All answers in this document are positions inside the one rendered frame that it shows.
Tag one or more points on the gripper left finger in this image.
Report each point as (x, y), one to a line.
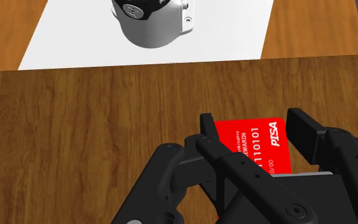
(228, 161)

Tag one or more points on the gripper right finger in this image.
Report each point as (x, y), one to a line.
(346, 152)

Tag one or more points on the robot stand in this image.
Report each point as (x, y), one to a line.
(73, 37)

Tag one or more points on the red bank card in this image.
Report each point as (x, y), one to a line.
(259, 145)

